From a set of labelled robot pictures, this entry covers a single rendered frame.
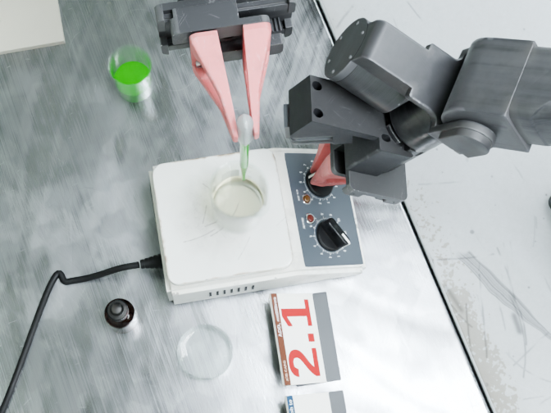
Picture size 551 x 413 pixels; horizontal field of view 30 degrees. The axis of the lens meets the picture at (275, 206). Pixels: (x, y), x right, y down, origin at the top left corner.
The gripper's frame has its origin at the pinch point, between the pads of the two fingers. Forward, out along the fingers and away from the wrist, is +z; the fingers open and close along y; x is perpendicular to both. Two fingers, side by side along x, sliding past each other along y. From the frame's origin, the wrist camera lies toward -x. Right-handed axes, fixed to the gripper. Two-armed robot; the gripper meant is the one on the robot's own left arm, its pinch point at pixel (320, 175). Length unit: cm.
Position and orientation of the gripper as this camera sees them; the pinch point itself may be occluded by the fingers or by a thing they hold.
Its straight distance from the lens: 101.4
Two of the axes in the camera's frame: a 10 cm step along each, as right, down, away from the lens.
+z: -5.3, 3.0, 7.9
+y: 0.2, 9.4, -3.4
